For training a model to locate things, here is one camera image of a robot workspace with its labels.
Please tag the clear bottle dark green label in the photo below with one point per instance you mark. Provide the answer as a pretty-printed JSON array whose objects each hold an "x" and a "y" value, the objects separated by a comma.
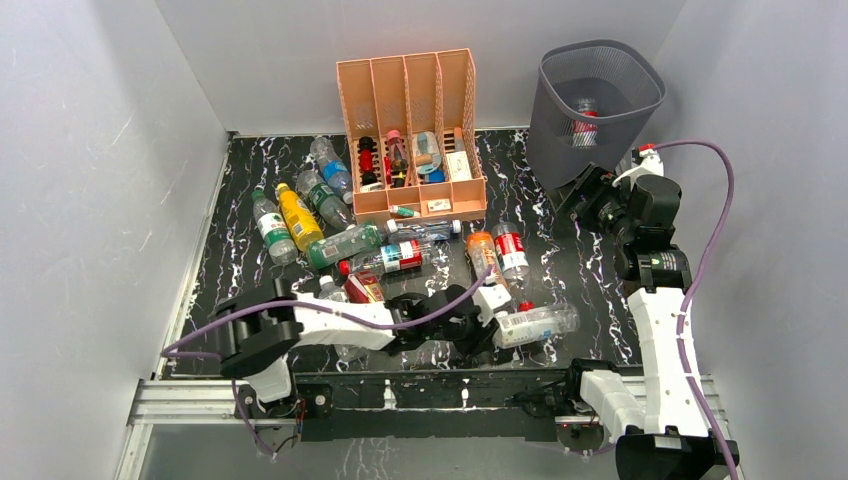
[{"x": 330, "y": 207}]

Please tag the red black dumbbell toy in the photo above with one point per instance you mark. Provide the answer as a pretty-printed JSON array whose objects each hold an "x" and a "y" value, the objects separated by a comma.
[{"x": 365, "y": 160}]

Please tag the clear bottle red blue label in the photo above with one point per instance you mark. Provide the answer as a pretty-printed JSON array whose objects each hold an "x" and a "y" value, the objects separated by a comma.
[{"x": 389, "y": 258}]

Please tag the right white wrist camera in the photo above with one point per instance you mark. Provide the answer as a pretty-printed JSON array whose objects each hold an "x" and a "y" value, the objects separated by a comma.
[{"x": 646, "y": 162}]

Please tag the green white tube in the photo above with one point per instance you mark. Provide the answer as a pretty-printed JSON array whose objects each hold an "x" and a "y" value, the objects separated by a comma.
[{"x": 404, "y": 212}]

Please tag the red label cola bottle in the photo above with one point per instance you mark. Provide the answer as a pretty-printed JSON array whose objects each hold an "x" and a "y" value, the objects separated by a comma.
[{"x": 515, "y": 266}]

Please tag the clear bottle green cap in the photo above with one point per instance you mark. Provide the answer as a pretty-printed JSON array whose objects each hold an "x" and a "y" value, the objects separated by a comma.
[{"x": 273, "y": 229}]

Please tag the red label bottle red cap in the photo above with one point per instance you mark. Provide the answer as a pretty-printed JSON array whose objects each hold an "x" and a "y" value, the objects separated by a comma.
[{"x": 585, "y": 133}]

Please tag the blue round object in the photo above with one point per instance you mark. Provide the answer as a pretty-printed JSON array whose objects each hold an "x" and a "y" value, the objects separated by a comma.
[{"x": 434, "y": 177}]

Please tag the orange drink bottle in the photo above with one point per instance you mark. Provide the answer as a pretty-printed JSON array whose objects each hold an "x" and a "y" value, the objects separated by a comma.
[{"x": 480, "y": 250}]

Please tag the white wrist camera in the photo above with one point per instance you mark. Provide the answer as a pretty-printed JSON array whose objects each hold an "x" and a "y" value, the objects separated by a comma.
[
  {"x": 646, "y": 162},
  {"x": 492, "y": 299}
]

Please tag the peach desk organizer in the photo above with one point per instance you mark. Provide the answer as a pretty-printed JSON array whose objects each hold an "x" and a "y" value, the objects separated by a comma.
[{"x": 434, "y": 91}]

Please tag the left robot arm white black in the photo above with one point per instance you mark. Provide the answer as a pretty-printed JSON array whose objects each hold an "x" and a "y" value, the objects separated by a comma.
[{"x": 263, "y": 325}]

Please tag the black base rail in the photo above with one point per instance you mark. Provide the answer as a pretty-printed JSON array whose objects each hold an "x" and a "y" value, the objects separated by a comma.
[{"x": 538, "y": 405}]

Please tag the gold red tea bottle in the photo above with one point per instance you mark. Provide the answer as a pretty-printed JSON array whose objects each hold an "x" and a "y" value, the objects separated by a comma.
[{"x": 363, "y": 287}]

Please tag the pink cap small bottle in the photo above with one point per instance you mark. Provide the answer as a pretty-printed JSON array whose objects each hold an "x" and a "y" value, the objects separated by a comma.
[{"x": 397, "y": 156}]

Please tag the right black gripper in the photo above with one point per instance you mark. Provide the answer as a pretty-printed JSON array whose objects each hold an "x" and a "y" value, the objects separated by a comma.
[{"x": 563, "y": 196}]

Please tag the clear water bottle white cap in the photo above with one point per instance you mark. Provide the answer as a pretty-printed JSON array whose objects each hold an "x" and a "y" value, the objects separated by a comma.
[{"x": 330, "y": 291}]

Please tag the small white box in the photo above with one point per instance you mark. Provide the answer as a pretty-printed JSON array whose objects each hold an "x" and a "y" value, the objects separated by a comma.
[{"x": 439, "y": 205}]

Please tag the green tinted bottle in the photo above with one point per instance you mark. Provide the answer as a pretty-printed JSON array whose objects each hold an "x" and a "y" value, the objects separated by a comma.
[{"x": 343, "y": 245}]

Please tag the white carton box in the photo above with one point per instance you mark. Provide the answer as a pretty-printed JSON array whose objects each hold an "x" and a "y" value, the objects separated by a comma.
[{"x": 458, "y": 166}]

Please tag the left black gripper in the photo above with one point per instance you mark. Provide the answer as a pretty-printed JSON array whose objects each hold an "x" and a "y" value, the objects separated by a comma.
[{"x": 480, "y": 339}]

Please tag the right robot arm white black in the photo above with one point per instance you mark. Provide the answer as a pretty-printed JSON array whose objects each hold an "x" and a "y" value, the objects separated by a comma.
[{"x": 673, "y": 433}]

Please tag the clear bottle white label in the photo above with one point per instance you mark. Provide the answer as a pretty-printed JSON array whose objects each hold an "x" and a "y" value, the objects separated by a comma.
[{"x": 534, "y": 325}]

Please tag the grey mesh waste bin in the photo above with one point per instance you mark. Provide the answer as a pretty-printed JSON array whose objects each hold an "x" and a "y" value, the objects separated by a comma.
[{"x": 626, "y": 88}]

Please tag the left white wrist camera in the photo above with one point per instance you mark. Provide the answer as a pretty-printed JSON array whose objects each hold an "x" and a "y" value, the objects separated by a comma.
[{"x": 492, "y": 299}]

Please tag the yellow juice bottle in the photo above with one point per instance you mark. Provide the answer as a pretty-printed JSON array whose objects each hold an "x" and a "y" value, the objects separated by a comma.
[{"x": 302, "y": 225}]

